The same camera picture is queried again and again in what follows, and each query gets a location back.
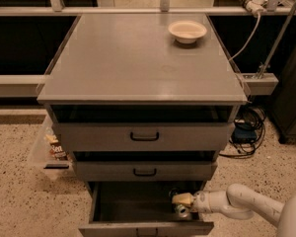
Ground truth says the clear plastic storage bin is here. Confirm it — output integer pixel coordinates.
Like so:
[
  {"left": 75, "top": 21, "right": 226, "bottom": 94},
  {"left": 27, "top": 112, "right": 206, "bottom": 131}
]
[{"left": 28, "top": 116, "right": 75, "bottom": 180}]

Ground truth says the red snack package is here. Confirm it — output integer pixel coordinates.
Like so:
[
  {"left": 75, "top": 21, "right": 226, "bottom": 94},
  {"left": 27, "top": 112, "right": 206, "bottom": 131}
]
[{"left": 49, "top": 139, "right": 67, "bottom": 160}]

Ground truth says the grey middle drawer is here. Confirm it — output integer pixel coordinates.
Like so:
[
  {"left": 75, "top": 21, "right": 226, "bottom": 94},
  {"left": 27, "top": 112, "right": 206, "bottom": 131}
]
[{"left": 73, "top": 161, "right": 217, "bottom": 182}]

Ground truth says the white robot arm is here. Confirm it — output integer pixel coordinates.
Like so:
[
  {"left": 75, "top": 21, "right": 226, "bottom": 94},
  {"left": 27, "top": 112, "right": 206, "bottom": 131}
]
[{"left": 172, "top": 184, "right": 296, "bottom": 237}]

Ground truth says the grey bottom drawer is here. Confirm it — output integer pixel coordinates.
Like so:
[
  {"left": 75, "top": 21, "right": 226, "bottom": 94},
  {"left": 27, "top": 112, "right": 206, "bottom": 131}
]
[{"left": 79, "top": 182, "right": 214, "bottom": 237}]

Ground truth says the white paper bowl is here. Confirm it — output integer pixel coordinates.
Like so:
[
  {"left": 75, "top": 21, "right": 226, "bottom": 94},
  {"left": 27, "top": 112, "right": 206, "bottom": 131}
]
[{"left": 168, "top": 21, "right": 207, "bottom": 44}]

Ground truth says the crushed green soda can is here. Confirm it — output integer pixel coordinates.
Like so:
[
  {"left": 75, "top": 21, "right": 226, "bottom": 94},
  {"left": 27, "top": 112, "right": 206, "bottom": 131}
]
[{"left": 169, "top": 188, "right": 190, "bottom": 219}]

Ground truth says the grey metal rod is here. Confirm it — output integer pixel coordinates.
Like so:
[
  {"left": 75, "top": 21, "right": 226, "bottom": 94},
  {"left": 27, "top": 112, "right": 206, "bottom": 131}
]
[{"left": 255, "top": 0, "right": 296, "bottom": 79}]

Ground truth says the white power strip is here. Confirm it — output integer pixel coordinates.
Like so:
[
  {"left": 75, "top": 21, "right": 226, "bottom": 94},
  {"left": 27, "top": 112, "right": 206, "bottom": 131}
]
[{"left": 239, "top": 0, "right": 266, "bottom": 16}]

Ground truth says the grey top drawer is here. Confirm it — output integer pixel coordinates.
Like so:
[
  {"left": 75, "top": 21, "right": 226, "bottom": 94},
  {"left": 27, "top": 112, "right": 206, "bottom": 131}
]
[{"left": 52, "top": 123, "right": 234, "bottom": 152}]

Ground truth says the white power cable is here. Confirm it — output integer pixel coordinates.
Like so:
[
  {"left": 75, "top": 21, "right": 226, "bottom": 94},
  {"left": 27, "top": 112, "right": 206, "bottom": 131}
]
[{"left": 228, "top": 11, "right": 261, "bottom": 63}]

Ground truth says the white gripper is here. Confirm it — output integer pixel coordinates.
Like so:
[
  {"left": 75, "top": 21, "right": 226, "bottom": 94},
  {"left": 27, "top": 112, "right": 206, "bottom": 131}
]
[{"left": 172, "top": 191, "right": 219, "bottom": 213}]

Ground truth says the grey drawer cabinet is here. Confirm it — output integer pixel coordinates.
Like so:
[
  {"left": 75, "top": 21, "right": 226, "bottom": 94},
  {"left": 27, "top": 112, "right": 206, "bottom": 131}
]
[{"left": 36, "top": 13, "right": 251, "bottom": 237}]

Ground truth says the black cable bundle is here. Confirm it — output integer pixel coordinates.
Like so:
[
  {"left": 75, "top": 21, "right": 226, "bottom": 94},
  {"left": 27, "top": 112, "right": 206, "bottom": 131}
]
[{"left": 218, "top": 106, "right": 266, "bottom": 160}]

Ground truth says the grey drawer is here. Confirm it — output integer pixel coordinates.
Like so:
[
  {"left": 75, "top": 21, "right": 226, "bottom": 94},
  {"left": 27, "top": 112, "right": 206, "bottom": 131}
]
[
  {"left": 73, "top": 161, "right": 217, "bottom": 182},
  {"left": 52, "top": 123, "right": 234, "bottom": 152},
  {"left": 79, "top": 182, "right": 214, "bottom": 237}
]

